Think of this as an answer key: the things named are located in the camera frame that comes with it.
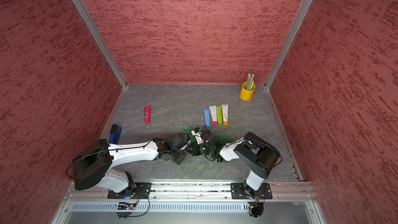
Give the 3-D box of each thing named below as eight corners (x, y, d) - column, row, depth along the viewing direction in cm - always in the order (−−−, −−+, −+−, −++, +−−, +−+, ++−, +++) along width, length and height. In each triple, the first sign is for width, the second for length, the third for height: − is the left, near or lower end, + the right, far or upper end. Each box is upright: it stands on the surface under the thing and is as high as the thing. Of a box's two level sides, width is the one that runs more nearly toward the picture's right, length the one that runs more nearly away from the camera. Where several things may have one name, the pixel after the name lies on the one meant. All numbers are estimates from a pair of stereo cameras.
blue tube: (205, 128, 99) (206, 126, 97) (203, 110, 108) (203, 108, 106) (212, 127, 100) (212, 125, 98) (209, 110, 108) (209, 108, 106)
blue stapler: (109, 145, 91) (105, 142, 87) (114, 128, 98) (111, 124, 95) (117, 144, 91) (113, 141, 88) (122, 127, 99) (118, 123, 95)
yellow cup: (240, 100, 113) (243, 91, 105) (238, 91, 119) (241, 81, 111) (253, 100, 113) (257, 91, 105) (250, 91, 120) (254, 81, 111)
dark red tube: (144, 124, 100) (143, 123, 99) (145, 108, 109) (144, 106, 107) (150, 123, 101) (150, 122, 99) (151, 107, 110) (150, 105, 108)
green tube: (217, 124, 100) (217, 123, 98) (216, 107, 109) (216, 105, 108) (223, 124, 100) (223, 123, 98) (221, 107, 109) (221, 105, 108)
